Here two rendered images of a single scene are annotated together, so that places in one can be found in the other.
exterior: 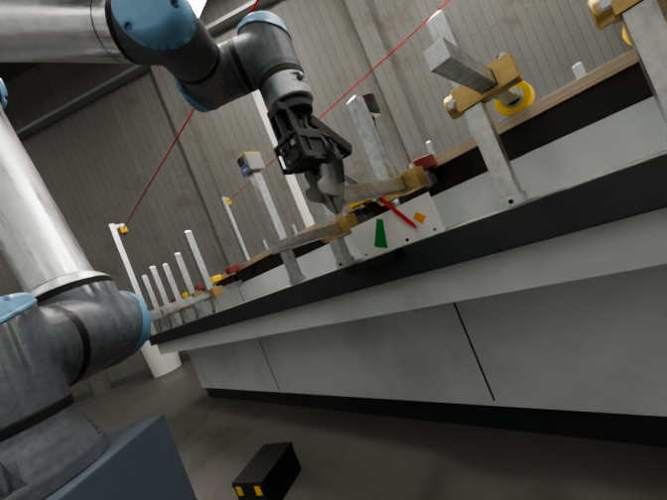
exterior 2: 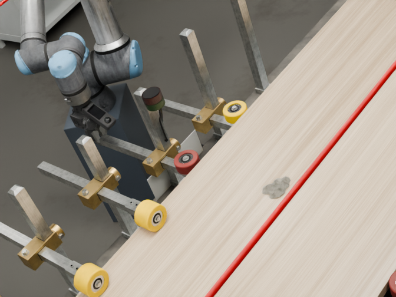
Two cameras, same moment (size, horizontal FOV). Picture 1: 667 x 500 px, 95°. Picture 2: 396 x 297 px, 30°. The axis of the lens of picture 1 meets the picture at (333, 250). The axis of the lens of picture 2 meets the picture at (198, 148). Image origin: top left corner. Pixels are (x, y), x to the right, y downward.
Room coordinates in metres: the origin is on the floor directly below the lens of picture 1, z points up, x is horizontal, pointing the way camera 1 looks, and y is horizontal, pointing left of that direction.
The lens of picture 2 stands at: (1.22, -2.04, 2.37)
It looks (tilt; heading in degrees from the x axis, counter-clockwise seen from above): 40 degrees down; 100
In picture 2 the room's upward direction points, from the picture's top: 21 degrees counter-clockwise
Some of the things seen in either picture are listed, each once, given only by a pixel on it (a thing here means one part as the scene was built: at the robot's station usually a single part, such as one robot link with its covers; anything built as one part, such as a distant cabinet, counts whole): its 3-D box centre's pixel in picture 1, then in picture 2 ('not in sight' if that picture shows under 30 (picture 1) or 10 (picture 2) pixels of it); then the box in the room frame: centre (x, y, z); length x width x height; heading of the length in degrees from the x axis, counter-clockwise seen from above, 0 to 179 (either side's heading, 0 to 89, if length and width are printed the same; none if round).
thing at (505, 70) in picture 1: (480, 89); (100, 187); (0.62, -0.40, 0.95); 0.14 x 0.06 x 0.05; 47
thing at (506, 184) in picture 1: (479, 120); (111, 194); (0.63, -0.38, 0.89); 0.04 x 0.04 x 0.48; 47
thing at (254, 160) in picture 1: (251, 165); not in sight; (1.16, 0.17, 1.18); 0.07 x 0.07 x 0.08; 47
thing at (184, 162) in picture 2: (426, 177); (190, 170); (0.88, -0.33, 0.85); 0.08 x 0.08 x 0.11
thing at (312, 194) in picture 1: (318, 194); (99, 131); (0.57, -0.01, 0.86); 0.06 x 0.03 x 0.09; 136
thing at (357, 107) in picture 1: (388, 181); (164, 145); (0.80, -0.20, 0.87); 0.04 x 0.04 x 0.48; 47
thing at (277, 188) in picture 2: not in sight; (276, 185); (1.14, -0.55, 0.91); 0.09 x 0.07 x 0.02; 23
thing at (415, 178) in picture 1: (399, 187); (163, 157); (0.79, -0.22, 0.85); 0.14 x 0.06 x 0.05; 47
